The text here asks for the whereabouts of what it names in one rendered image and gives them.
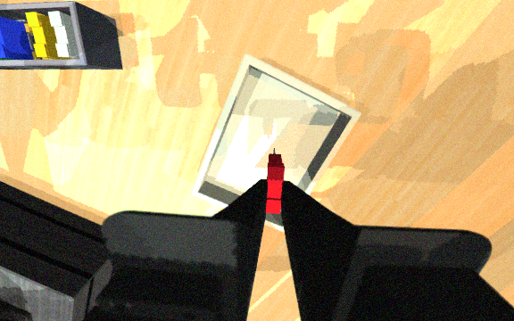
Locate red blade fuse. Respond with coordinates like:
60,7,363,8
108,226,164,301
266,148,285,214

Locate white square tray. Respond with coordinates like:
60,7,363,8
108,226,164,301
191,54,361,208

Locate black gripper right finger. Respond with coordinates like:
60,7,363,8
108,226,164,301
281,180,493,321

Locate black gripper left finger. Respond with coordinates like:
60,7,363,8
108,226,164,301
101,179,268,321

